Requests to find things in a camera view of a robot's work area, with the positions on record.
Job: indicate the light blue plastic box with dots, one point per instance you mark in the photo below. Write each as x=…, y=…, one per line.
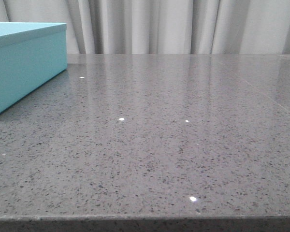
x=30, y=55

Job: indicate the grey white curtain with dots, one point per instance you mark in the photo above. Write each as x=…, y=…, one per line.
x=162, y=26

